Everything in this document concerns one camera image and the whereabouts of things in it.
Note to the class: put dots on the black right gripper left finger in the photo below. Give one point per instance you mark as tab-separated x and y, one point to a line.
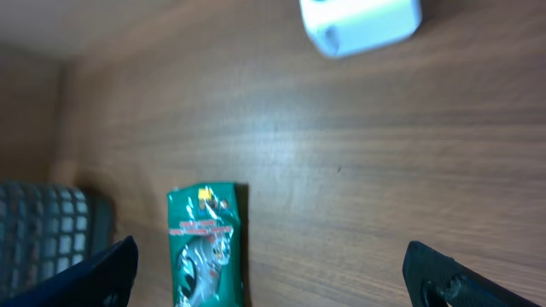
105	279

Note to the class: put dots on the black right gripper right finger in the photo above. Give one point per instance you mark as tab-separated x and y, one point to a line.
435	280

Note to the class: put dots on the green 3M gloves packet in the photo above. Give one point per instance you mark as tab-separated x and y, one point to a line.
204	230

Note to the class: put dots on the grey plastic mesh basket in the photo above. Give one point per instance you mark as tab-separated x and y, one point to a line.
46	229

